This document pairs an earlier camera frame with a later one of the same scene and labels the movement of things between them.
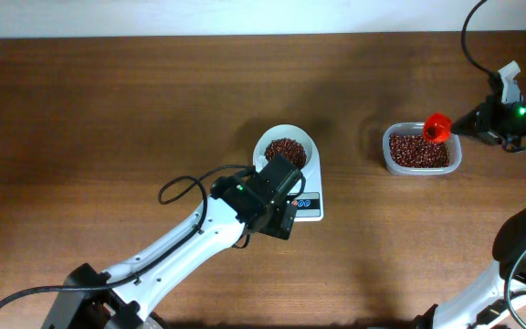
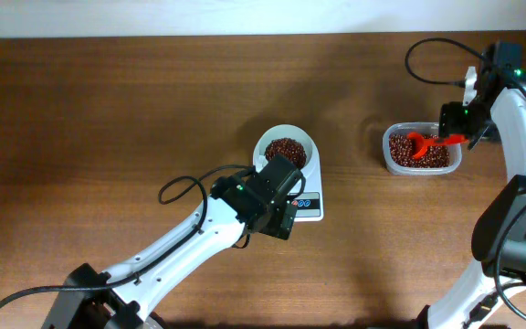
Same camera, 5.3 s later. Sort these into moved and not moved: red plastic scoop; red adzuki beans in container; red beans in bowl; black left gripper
Moved: red plastic scoop
Not moved: black left gripper; red adzuki beans in container; red beans in bowl
